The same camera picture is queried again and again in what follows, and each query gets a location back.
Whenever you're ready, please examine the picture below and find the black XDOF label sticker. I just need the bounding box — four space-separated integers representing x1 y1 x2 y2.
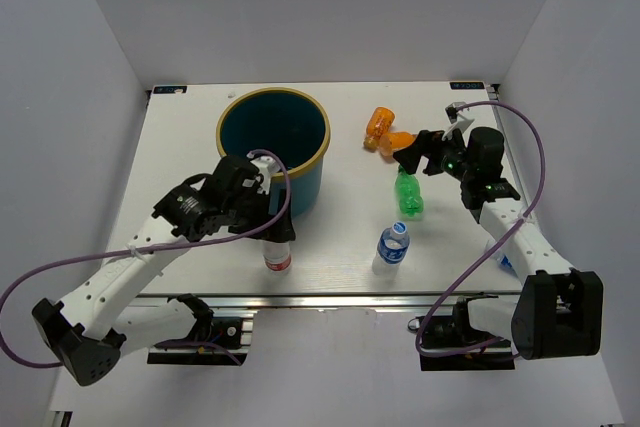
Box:
449 81 485 90

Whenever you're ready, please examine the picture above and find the orange juice bottle fruit label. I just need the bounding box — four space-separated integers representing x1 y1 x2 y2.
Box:
363 107 395 151

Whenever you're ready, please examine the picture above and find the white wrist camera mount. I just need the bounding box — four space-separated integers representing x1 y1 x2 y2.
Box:
442 102 474 141
251 155 282 195

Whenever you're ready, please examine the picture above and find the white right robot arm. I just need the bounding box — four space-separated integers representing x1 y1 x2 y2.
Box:
393 127 604 360

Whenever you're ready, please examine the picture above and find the orange juice bottle plain label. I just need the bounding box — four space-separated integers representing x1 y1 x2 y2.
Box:
378 131 416 157

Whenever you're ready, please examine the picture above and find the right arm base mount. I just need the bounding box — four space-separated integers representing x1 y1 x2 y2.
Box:
419 295 516 372

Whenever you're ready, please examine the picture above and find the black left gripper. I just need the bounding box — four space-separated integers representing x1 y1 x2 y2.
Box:
224 185 295 242

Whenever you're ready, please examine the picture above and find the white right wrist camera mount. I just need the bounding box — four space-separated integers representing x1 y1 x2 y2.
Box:
442 102 474 141

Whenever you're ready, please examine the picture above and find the clear water bottle blue label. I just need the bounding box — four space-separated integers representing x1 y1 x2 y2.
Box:
372 221 410 276

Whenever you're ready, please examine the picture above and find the aluminium table edge rail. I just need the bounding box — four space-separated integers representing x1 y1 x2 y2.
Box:
130 291 526 312

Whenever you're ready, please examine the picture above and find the teal plastic bin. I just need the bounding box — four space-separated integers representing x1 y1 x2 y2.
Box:
216 87 331 217

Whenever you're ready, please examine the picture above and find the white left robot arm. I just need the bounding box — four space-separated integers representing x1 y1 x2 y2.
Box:
32 149 295 387

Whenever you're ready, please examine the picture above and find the green plastic bottle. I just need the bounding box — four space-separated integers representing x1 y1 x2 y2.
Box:
394 166 424 220

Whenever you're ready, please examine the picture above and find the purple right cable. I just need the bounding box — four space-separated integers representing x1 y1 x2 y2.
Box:
415 99 545 360

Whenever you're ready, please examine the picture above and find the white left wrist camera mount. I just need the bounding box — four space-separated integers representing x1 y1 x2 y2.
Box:
251 155 282 195

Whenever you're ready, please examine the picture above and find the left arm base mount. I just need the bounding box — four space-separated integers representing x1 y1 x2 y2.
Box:
147 294 250 367

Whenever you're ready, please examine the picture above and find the clear bottle red label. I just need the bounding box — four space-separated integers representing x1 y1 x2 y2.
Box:
262 241 292 272

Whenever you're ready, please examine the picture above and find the black left XDOF sticker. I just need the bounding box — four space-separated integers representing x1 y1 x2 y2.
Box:
152 85 187 95

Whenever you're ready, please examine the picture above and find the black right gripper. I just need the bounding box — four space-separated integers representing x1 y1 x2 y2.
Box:
393 126 475 182

